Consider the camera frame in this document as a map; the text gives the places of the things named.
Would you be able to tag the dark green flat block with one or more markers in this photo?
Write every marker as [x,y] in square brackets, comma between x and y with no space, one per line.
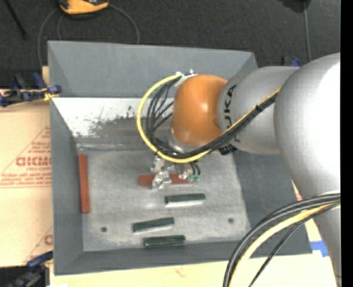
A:
[153,224]
[164,241]
[185,198]

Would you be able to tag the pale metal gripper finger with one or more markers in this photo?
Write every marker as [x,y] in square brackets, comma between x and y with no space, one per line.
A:
[158,183]
[165,176]

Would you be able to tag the brown cardboard board, red print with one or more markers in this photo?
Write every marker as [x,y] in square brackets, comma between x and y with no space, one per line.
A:
[21,208]

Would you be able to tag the grey metal bin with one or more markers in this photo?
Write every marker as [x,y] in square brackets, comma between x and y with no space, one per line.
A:
[119,70]

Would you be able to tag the red-brown flat block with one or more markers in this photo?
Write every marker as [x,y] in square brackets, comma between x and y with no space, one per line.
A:
[145,180]
[84,184]

